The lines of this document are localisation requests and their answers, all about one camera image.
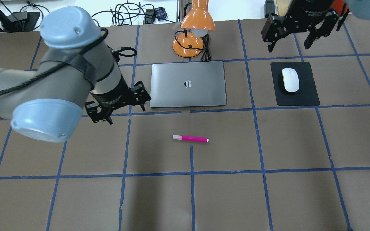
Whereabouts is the grey closed laptop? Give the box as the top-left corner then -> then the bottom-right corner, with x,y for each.
150,61 -> 227,108

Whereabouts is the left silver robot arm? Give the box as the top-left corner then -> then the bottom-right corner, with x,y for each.
0,6 -> 151,143

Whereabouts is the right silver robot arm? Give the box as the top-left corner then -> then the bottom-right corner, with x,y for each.
261,0 -> 370,52

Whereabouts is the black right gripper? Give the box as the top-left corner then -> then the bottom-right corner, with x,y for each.
261,0 -> 339,53

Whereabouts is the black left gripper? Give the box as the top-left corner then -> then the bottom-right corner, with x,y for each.
85,75 -> 152,125

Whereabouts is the wooden stand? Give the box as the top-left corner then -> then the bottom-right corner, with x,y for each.
274,0 -> 292,16

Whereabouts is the black power adapter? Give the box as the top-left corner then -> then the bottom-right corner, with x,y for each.
264,0 -> 276,18

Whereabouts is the orange desk lamp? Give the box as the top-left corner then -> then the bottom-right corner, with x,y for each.
172,0 -> 216,61

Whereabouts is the black lamp power cable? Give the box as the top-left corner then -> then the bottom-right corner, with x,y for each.
184,30 -> 212,62

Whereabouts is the pink highlighter pen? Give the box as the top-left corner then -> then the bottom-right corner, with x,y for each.
172,135 -> 209,143

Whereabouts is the white computer mouse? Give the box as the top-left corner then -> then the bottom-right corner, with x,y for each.
282,68 -> 300,93

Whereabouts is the black mousepad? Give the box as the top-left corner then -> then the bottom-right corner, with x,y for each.
270,62 -> 320,106

